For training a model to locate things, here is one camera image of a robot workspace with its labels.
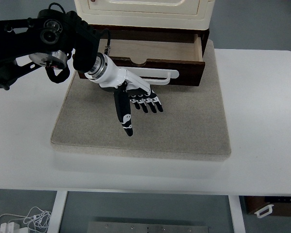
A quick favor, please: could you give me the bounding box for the dark wooden drawer white handle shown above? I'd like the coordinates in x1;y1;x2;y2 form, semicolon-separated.
76;33;206;87

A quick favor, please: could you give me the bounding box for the black device with small lights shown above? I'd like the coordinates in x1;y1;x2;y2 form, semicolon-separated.
264;196;291;203

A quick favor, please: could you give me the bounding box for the white cable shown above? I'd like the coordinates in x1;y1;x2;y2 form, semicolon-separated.
0;206;53;233

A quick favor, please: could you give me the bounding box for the cream cabinet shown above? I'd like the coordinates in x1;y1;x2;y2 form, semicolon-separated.
74;0;215;31

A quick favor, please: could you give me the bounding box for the grey square mat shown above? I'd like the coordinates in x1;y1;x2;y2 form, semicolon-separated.
50;40;232;162

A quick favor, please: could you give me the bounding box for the white power adapter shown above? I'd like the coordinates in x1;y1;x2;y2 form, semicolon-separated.
0;221;21;233

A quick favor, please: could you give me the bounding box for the white table leg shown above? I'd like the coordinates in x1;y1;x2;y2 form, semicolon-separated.
48;191;68;233
227;195;245;233

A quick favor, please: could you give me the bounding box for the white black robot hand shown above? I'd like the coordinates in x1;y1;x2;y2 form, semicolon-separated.
84;55;164;137

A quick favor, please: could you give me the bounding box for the brown box with white handle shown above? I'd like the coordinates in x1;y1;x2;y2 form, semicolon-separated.
243;196;291;218

